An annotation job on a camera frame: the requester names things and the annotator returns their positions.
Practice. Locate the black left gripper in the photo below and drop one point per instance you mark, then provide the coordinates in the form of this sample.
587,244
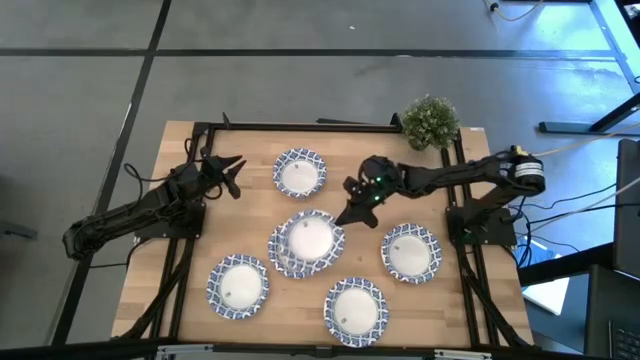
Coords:
211,172

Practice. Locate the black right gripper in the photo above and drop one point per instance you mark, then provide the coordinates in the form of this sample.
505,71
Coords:
372,187

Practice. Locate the blue white patterned paper bowl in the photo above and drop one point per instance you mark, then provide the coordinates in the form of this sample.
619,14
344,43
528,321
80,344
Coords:
274,252
356,311
411,253
300,175
239,287
311,239

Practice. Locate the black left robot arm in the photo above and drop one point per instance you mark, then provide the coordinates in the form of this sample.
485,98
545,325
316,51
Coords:
125,212

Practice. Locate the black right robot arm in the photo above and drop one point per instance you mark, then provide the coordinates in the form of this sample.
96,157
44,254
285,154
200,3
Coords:
450,175

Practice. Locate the green potted plant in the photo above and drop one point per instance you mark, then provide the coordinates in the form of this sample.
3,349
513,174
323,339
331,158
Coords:
430,122

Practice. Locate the white paper sheet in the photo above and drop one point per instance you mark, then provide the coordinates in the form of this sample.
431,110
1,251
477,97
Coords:
547,295

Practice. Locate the black standing desk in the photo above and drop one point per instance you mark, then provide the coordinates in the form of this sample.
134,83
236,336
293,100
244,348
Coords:
565,126

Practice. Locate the black metal beam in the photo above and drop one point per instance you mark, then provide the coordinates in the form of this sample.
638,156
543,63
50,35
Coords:
75,350

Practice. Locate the black computer case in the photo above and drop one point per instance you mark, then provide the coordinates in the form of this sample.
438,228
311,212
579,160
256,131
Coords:
629,205

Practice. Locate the black keyboard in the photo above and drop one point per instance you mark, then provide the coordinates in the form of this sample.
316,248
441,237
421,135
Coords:
625,342

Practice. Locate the black metal table frame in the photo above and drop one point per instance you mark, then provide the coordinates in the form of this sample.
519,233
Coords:
310,127

